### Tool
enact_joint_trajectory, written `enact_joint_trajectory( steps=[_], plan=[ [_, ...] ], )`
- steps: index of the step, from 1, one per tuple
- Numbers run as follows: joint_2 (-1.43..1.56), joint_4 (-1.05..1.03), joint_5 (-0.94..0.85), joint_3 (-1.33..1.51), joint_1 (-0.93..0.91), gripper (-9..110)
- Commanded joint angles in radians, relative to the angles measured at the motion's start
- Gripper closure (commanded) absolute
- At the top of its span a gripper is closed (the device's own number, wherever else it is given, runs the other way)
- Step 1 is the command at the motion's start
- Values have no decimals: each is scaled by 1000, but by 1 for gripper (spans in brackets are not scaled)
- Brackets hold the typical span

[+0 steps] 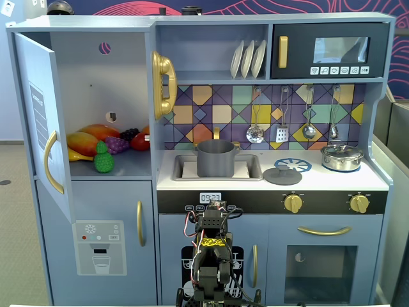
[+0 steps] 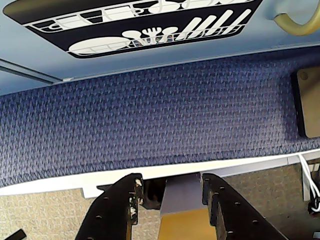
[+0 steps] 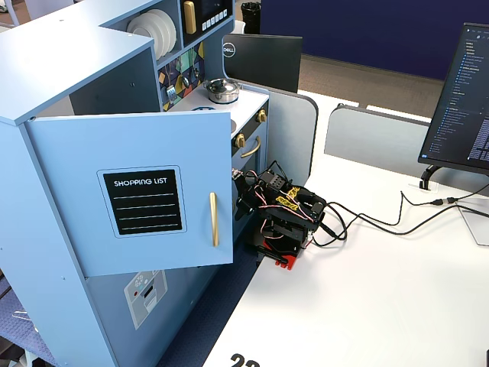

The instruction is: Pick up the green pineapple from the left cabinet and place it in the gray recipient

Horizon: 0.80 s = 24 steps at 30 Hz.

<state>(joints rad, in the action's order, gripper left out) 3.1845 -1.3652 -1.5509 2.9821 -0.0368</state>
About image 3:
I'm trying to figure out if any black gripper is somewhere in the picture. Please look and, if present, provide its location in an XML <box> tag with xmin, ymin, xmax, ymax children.
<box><xmin>234</xmin><ymin>174</ymin><xmax>270</xmax><ymax>222</ymax></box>

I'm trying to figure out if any red robot base clamp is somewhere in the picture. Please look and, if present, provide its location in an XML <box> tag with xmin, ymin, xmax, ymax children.
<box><xmin>248</xmin><ymin>229</ymin><xmax>309</xmax><ymax>272</ymax></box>

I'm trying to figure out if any blue shopping list cabinet door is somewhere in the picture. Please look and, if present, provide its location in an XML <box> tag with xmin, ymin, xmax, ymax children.
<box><xmin>23</xmin><ymin>109</ymin><xmax>235</xmax><ymax>278</ymax></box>

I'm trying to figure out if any steel toy pot with lid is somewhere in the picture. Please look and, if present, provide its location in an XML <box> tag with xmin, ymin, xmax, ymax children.
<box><xmin>203</xmin><ymin>78</ymin><xmax>241</xmax><ymax>105</ymax></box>

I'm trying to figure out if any steel slotted spatula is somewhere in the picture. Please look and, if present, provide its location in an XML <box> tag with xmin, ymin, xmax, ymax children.
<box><xmin>165</xmin><ymin>64</ymin><xmax>177</xmax><ymax>101</ymax></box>

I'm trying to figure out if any steel ladle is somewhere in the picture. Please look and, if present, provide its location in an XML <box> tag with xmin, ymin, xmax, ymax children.
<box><xmin>177</xmin><ymin>57</ymin><xmax>191</xmax><ymax>89</ymax></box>

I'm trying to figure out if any black Dell monitor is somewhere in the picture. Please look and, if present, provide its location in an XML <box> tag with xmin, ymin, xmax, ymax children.
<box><xmin>222</xmin><ymin>33</ymin><xmax>303</xmax><ymax>95</ymax></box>

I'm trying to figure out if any black number sticker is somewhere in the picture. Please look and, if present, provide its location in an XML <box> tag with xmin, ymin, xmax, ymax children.
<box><xmin>229</xmin><ymin>353</ymin><xmax>261</xmax><ymax>367</ymax></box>

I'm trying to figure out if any black trash can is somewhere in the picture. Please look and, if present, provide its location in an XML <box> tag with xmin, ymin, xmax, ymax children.
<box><xmin>241</xmin><ymin>2</ymin><xmax>262</xmax><ymax>35</ymax></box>

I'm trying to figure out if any white toy plate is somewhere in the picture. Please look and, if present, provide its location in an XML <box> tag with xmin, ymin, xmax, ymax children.
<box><xmin>152</xmin><ymin>8</ymin><xmax>178</xmax><ymax>51</ymax></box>
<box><xmin>127</xmin><ymin>15</ymin><xmax>166</xmax><ymax>61</ymax></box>
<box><xmin>144</xmin><ymin>11</ymin><xmax>173</xmax><ymax>55</ymax></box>

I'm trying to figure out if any black toy microwave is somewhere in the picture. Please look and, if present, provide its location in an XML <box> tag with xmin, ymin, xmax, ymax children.
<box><xmin>179</xmin><ymin>0</ymin><xmax>234</xmax><ymax>47</ymax></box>

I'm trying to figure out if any blue wooden toy kitchen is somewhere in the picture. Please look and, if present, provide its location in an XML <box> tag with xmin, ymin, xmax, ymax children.
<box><xmin>0</xmin><ymin>0</ymin><xmax>270</xmax><ymax>367</ymax></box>

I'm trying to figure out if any monitor showing code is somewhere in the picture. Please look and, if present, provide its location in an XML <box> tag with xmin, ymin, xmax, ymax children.
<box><xmin>418</xmin><ymin>21</ymin><xmax>489</xmax><ymax>173</ymax></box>

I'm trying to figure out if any gold cabinet door handle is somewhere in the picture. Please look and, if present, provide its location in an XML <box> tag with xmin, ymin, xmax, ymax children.
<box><xmin>209</xmin><ymin>192</ymin><xmax>220</xmax><ymax>248</ymax></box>

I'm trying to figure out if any gold oven handle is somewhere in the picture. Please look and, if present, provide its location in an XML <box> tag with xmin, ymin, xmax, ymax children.
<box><xmin>240</xmin><ymin>136</ymin><xmax>262</xmax><ymax>159</ymax></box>

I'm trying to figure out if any black camera cable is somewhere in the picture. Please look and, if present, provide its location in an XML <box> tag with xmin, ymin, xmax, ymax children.
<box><xmin>316</xmin><ymin>190</ymin><xmax>489</xmax><ymax>248</ymax></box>

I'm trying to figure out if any gold microwave handle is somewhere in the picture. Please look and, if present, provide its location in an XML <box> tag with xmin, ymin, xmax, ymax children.
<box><xmin>183</xmin><ymin>1</ymin><xmax>198</xmax><ymax>36</ymax></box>

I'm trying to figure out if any black power cable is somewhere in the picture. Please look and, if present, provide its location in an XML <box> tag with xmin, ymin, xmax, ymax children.
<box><xmin>324</xmin><ymin>202</ymin><xmax>489</xmax><ymax>237</ymax></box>

